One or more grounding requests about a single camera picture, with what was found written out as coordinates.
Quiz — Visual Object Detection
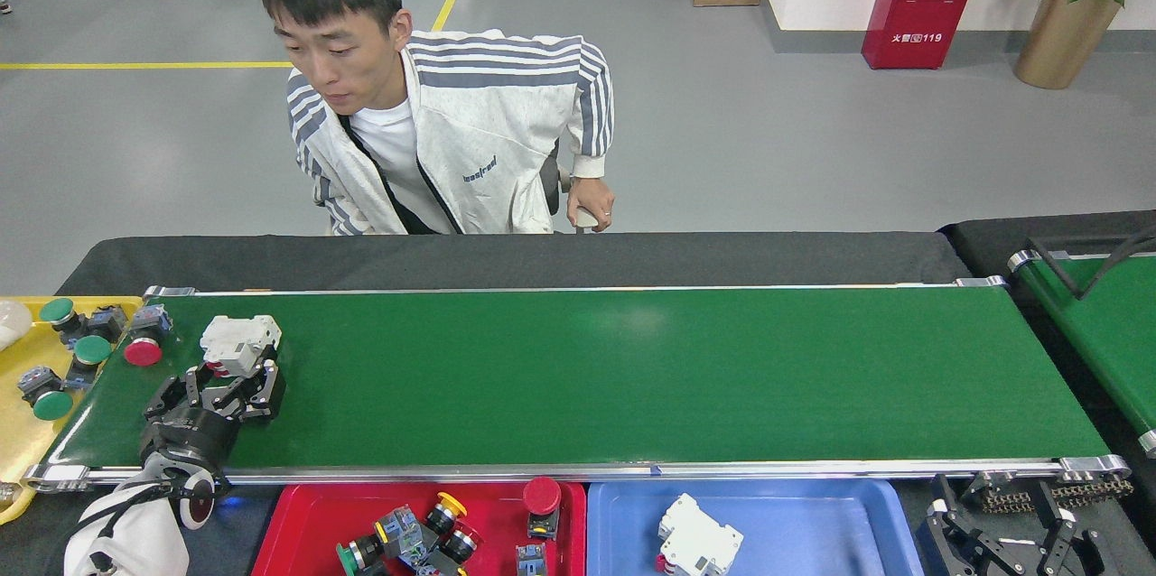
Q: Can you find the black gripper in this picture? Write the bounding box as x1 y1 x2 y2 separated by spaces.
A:
917 481 1107 576
138 359 286 476

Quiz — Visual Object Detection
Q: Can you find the white circuit breaker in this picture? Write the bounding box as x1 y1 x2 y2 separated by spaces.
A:
656 493 745 576
200 314 283 378

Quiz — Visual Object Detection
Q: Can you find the yellow push button switch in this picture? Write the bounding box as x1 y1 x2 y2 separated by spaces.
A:
421 491 469 550

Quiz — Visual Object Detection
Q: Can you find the red plastic tray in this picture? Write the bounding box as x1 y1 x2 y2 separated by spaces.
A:
251 483 588 576

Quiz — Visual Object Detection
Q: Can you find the blue plastic tray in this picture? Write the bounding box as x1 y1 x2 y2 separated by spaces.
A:
585 478 924 576

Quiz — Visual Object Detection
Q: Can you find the yellow plastic tray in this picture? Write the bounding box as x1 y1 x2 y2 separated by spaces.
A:
0 296 145 525

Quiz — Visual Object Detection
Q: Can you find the short green conveyor belt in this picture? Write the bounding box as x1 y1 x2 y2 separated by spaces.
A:
1009 249 1156 460

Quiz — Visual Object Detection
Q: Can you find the person's left hand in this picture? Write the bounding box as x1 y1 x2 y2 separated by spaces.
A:
566 180 616 232

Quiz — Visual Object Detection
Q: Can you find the person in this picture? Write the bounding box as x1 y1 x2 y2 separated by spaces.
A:
260 0 617 236

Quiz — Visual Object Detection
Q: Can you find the grey office chair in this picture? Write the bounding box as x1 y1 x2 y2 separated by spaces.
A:
540 141 599 229

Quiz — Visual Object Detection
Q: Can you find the potted plant in gold pot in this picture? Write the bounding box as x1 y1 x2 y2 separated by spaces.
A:
1004 0 1156 91

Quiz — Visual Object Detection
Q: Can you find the red fire extinguisher box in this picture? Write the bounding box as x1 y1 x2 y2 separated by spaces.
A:
861 0 992 70

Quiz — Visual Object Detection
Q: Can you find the black drive chain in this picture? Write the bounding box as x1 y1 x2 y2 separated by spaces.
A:
962 470 1134 514

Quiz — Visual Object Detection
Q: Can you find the black cable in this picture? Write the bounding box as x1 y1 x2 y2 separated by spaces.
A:
1030 228 1156 302

